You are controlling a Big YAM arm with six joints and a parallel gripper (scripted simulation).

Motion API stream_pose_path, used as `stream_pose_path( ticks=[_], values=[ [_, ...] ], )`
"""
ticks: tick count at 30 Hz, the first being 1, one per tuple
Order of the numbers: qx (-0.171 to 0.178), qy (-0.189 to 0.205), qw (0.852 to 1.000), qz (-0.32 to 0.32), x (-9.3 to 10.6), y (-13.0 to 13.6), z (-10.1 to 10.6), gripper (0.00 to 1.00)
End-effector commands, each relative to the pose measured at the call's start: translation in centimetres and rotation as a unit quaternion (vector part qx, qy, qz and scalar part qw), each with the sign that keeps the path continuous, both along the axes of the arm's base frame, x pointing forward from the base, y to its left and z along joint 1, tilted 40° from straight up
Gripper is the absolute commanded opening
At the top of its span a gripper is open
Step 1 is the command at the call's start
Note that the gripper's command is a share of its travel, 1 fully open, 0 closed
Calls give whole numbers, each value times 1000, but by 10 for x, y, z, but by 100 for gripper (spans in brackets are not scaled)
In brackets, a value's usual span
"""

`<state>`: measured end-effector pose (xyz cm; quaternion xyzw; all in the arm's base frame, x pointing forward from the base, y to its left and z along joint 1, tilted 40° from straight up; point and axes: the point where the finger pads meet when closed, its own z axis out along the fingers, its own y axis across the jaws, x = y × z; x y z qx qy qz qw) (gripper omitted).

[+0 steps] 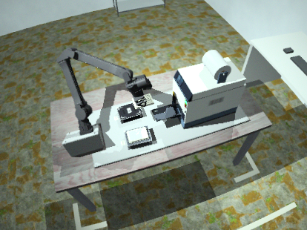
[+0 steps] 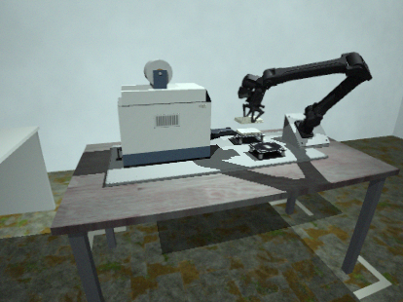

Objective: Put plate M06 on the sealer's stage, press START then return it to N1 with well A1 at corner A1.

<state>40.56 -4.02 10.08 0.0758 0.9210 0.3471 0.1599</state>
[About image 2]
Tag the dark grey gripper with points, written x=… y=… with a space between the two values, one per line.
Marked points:
x=251 y=105

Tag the white foil roll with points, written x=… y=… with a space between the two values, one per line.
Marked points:
x=157 y=64

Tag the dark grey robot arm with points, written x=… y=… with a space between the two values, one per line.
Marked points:
x=349 y=63

